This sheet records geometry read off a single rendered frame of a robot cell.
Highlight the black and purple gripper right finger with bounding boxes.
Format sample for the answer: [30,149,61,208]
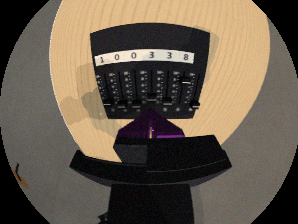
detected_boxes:
[151,108,185,138]

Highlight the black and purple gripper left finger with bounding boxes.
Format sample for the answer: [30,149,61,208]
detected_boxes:
[116,108,151,138]

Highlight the black lighting desk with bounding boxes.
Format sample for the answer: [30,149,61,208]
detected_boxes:
[90,22,210,119]

